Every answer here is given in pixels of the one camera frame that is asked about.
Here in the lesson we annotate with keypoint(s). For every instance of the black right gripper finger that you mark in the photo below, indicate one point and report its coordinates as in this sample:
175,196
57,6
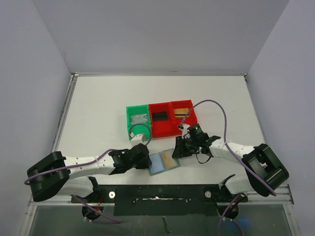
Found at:
187,152
178,150

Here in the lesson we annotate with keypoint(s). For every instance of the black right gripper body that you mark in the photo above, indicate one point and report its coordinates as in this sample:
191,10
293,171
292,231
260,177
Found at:
181,146

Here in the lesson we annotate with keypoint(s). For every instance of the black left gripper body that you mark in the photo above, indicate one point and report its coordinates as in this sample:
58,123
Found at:
142,164

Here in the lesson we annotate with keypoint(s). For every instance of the gold card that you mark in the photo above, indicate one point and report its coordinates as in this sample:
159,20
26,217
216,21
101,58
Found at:
169,162
180,112

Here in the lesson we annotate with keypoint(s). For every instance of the grey-green card holder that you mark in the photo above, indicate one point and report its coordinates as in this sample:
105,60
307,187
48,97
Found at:
157,165

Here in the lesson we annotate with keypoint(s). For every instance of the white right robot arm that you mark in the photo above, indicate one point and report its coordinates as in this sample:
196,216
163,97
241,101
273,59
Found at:
264,172

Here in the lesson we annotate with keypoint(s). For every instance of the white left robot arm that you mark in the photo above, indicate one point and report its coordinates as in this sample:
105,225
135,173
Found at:
48,176

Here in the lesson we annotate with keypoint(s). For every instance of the silver VIP card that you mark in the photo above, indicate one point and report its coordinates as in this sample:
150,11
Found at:
138,118

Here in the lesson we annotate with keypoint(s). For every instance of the black card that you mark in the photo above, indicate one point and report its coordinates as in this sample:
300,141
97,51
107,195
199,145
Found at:
159,116

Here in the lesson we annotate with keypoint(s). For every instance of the red plastic bin right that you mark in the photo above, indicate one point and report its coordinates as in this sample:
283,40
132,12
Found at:
190,119

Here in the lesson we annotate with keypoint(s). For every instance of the red plastic bin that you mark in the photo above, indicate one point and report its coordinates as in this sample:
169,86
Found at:
190,119
165,128

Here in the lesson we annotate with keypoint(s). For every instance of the red plastic bin middle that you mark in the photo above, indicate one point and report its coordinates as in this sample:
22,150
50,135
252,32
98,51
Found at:
165,128

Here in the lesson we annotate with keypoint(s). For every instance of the green plastic bin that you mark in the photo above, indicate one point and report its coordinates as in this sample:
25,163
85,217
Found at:
139,127

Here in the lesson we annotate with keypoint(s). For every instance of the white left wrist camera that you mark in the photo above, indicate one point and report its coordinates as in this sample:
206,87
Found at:
137,139

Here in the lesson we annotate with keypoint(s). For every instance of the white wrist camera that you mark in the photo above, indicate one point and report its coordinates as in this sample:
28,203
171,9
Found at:
184,129
137,139

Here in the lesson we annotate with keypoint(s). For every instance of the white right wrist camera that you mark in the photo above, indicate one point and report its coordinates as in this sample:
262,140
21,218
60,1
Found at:
184,129

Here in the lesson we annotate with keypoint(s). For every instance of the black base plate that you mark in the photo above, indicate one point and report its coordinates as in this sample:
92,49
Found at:
160,200

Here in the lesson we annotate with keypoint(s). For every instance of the aluminium frame rail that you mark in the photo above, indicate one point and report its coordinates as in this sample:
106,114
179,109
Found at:
63,199

